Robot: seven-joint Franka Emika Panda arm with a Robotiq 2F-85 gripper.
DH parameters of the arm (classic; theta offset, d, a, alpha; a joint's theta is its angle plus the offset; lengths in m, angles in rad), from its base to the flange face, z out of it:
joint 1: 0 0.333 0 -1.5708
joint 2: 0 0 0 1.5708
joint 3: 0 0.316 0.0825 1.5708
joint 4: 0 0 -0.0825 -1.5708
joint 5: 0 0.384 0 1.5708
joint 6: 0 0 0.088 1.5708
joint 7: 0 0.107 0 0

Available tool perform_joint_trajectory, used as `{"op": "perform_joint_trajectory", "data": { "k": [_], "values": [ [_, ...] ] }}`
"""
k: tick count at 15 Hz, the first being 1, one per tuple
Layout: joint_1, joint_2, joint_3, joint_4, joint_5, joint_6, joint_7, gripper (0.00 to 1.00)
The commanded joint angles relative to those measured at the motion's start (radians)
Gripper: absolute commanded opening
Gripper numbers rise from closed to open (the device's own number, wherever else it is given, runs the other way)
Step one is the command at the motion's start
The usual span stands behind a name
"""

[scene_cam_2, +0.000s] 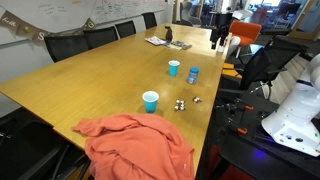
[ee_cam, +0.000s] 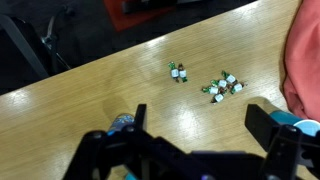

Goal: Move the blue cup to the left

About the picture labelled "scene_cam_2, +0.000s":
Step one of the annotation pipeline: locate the blue plastic cup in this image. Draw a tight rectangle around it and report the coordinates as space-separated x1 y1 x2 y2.
167 59 181 78
141 90 160 114

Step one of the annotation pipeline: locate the blue lidded peanut butter jar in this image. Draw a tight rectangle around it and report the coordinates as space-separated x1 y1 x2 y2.
186 66 200 85

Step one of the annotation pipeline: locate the dark printed magazine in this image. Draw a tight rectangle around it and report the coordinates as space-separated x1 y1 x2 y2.
164 40 193 52

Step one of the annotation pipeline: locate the white printed magazine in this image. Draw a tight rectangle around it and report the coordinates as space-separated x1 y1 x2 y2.
144 35 168 47

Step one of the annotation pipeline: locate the brown bottle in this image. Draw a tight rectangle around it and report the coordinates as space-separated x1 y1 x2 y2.
164 25 174 43

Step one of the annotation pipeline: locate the orange cloth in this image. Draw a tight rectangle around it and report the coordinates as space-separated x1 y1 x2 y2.
71 113 196 180

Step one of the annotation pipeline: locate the black mesh office chair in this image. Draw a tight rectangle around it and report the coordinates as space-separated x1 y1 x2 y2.
114 20 137 39
0 108 92 180
141 12 158 30
43 34 92 63
217 34 308 102
82 26 120 50

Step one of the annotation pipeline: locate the grey armchair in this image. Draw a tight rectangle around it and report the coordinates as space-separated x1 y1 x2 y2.
179 1 203 27

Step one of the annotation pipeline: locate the orange chair with white base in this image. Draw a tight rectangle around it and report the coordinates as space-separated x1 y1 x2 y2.
228 20 263 60

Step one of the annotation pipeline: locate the brown pennant banner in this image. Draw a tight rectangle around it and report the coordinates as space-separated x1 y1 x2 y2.
0 9 97 42

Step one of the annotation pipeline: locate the black camera on stand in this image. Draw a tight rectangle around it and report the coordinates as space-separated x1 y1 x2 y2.
209 24 232 52

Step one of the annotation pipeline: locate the orange handled clamp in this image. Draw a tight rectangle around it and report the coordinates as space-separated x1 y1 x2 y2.
221 119 249 136
216 102 255 113

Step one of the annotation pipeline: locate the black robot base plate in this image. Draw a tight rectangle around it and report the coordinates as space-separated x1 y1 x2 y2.
196 94 320 180

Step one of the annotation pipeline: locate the wall whiteboard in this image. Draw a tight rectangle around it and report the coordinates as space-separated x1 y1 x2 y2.
0 0 168 46

